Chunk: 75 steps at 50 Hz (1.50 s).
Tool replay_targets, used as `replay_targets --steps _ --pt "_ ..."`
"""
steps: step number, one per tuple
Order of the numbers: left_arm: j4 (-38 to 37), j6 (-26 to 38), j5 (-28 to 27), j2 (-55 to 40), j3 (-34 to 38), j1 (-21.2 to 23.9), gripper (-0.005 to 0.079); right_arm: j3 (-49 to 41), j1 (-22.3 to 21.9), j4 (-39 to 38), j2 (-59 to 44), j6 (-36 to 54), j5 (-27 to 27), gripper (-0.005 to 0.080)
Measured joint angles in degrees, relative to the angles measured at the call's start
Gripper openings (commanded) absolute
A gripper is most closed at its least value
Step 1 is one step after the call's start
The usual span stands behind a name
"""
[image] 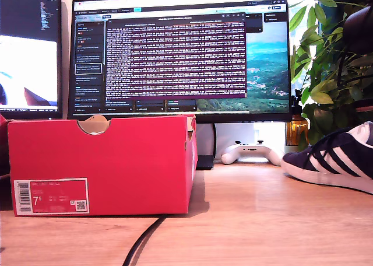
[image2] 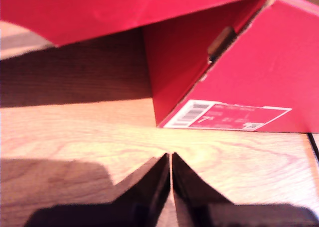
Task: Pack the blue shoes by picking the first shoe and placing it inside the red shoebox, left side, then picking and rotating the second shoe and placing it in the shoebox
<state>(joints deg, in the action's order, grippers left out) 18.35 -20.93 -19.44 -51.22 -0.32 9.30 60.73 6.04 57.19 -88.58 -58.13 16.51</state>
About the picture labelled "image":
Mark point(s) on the red cardboard shoebox with lid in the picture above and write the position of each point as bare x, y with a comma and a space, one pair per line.
116, 161

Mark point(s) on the white game controller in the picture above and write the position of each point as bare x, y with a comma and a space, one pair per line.
250, 152

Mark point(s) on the wide black computer monitor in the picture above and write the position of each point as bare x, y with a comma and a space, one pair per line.
175, 59

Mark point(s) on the amber pump bottle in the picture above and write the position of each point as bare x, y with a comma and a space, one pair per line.
295, 129

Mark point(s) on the narrow black computer monitor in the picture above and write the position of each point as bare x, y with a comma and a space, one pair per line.
29, 15

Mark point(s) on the green leafy potted plant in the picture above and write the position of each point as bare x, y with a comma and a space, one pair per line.
320, 73

